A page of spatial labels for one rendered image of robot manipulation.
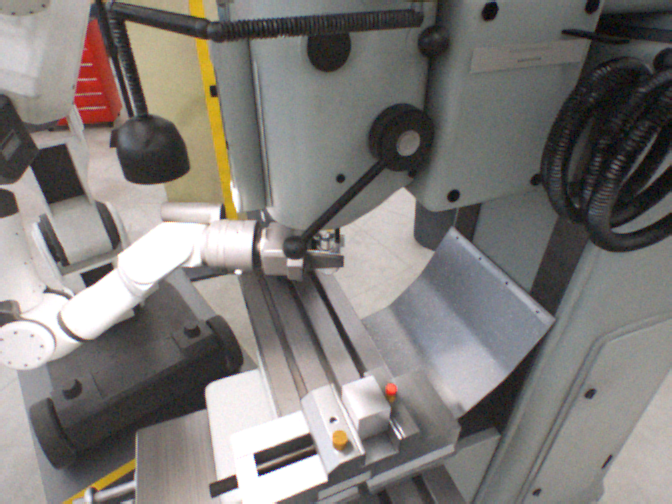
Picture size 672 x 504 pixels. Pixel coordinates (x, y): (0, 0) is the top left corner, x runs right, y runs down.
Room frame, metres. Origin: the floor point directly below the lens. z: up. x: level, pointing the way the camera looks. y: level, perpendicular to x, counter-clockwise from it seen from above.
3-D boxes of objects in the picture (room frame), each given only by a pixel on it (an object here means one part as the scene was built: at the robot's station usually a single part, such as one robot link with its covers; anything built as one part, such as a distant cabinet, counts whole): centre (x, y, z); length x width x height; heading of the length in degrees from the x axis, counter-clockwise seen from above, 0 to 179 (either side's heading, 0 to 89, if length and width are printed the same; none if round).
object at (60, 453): (0.65, 0.80, 0.50); 0.20 x 0.05 x 0.20; 38
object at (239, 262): (0.54, 0.10, 1.23); 0.13 x 0.12 x 0.10; 178
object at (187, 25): (0.37, 0.13, 1.58); 0.17 x 0.01 x 0.01; 45
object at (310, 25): (0.35, 0.01, 1.58); 0.17 x 0.01 x 0.01; 114
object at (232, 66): (0.50, 0.11, 1.45); 0.04 x 0.04 x 0.21; 20
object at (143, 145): (0.44, 0.20, 1.45); 0.07 x 0.07 x 0.06
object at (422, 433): (0.36, -0.02, 0.99); 0.35 x 0.15 x 0.11; 112
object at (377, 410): (0.37, -0.05, 1.05); 0.06 x 0.05 x 0.06; 22
